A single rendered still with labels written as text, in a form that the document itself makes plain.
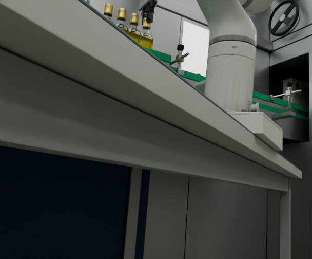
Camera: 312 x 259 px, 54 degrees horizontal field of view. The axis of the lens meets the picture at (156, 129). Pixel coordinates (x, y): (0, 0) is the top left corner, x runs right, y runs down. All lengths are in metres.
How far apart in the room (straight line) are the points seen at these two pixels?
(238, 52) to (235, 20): 0.08
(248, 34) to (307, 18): 1.22
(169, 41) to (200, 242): 1.00
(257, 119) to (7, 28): 0.52
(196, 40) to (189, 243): 1.02
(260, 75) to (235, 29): 1.21
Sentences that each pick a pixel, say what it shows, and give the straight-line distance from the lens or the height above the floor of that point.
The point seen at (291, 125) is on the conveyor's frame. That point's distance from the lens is 1.77.
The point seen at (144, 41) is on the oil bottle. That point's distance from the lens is 1.33.
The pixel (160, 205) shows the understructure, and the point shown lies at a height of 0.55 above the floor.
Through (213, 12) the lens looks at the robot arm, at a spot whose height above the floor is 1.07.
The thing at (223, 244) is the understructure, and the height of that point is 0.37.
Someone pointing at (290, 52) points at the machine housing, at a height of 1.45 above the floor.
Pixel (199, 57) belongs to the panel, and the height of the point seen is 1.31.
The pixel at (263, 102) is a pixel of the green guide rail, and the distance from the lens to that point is 1.66.
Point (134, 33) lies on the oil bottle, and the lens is 1.32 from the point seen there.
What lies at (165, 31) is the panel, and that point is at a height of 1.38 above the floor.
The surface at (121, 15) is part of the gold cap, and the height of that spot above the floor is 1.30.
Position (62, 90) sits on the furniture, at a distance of 0.26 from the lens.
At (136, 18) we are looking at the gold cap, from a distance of 1.37.
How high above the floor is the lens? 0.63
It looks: 10 degrees up
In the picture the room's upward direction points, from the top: 5 degrees clockwise
